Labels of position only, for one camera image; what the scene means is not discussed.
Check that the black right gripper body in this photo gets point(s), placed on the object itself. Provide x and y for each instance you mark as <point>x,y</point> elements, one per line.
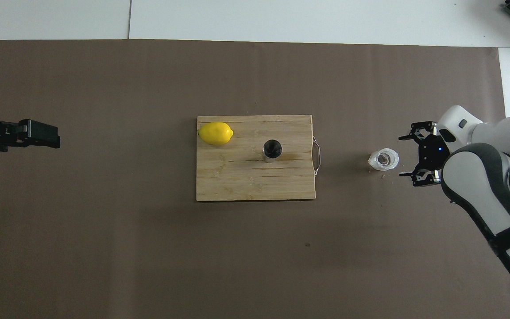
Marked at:
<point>433,153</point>

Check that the wooden cutting board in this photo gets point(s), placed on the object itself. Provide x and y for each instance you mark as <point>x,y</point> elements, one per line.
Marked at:
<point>237,177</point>

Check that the brown paper mat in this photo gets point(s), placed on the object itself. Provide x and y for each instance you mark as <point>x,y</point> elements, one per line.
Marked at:
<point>148,248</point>

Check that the steel double jigger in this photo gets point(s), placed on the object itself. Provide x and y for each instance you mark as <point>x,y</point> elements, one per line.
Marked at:
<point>272,150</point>

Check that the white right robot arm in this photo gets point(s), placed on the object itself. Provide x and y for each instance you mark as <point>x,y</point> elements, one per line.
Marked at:
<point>481,177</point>

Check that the yellow lemon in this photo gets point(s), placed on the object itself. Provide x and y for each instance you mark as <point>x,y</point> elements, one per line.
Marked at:
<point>215,133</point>

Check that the small clear glass cup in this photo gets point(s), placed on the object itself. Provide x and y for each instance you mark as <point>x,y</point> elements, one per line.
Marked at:
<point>383,159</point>

